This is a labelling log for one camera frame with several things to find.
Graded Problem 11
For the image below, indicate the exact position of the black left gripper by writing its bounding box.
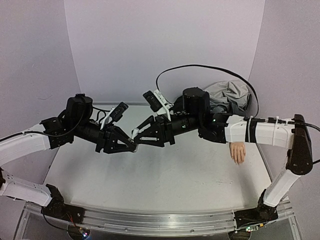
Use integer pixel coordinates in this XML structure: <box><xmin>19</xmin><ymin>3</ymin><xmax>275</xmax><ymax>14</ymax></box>
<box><xmin>73</xmin><ymin>119</ymin><xmax>138</xmax><ymax>154</ymax></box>

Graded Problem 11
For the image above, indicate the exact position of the small nail polish bottle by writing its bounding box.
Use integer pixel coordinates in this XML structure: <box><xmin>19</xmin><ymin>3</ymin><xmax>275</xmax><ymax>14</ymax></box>
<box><xmin>128</xmin><ymin>141</ymin><xmax>138</xmax><ymax>153</ymax></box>

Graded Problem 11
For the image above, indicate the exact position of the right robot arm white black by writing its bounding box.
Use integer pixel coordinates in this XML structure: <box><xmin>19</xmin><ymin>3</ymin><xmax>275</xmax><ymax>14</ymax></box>
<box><xmin>132</xmin><ymin>87</ymin><xmax>314</xmax><ymax>229</ymax></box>

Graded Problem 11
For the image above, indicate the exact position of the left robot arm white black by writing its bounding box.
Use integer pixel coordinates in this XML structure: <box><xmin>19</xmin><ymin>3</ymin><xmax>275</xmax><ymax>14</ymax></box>
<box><xmin>0</xmin><ymin>93</ymin><xmax>137</xmax><ymax>219</ymax></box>

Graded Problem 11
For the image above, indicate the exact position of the grey crumpled cloth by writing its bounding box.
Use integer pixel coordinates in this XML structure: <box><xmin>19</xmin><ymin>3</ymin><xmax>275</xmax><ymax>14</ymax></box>
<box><xmin>204</xmin><ymin>80</ymin><xmax>252</xmax><ymax>116</ymax></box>

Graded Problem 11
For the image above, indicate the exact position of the mannequin hand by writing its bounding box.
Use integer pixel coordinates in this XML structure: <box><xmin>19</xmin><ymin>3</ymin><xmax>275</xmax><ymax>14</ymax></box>
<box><xmin>229</xmin><ymin>142</ymin><xmax>246</xmax><ymax>165</ymax></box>

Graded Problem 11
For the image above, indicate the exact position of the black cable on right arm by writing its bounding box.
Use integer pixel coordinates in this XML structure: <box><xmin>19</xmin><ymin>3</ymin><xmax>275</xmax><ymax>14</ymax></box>
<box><xmin>155</xmin><ymin>64</ymin><xmax>320</xmax><ymax>131</ymax></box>

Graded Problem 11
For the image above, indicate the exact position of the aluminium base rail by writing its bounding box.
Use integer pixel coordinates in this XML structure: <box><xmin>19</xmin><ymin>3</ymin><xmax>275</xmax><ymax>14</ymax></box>
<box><xmin>15</xmin><ymin>197</ymin><xmax>301</xmax><ymax>239</ymax></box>

